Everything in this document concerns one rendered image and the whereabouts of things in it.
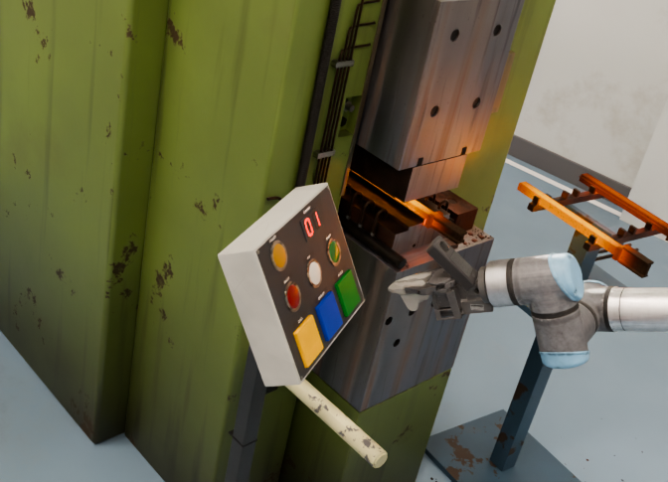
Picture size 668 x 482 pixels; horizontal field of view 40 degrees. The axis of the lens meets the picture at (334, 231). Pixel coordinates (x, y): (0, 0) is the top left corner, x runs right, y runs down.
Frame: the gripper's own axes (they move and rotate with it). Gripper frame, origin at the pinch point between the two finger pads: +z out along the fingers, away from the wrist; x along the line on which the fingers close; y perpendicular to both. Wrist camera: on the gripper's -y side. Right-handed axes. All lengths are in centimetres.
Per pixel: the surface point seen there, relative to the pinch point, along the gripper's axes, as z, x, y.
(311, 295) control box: 11.0, -13.4, -5.5
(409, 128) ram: 0.4, 31.0, -23.6
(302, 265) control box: 11.0, -13.0, -11.8
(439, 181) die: 2.6, 46.0, -5.5
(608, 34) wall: 6, 337, 23
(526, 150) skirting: 64, 341, 78
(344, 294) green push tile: 10.3, -2.3, 0.0
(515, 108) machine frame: -6, 93, -8
